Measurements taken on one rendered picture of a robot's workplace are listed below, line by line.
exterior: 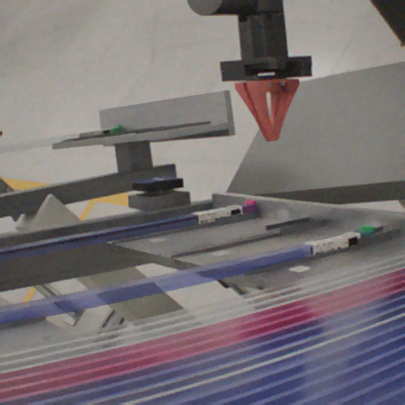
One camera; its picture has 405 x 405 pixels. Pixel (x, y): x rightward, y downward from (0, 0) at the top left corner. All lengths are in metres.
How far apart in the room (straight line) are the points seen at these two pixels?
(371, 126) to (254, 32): 0.28
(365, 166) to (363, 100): 0.14
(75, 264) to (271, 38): 0.34
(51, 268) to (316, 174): 0.42
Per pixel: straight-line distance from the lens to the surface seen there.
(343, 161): 1.15
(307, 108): 1.30
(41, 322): 0.58
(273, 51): 0.96
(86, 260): 0.95
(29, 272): 0.92
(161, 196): 0.99
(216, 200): 1.03
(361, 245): 0.76
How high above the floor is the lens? 1.25
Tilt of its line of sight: 30 degrees down
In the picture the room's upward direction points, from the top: 46 degrees counter-clockwise
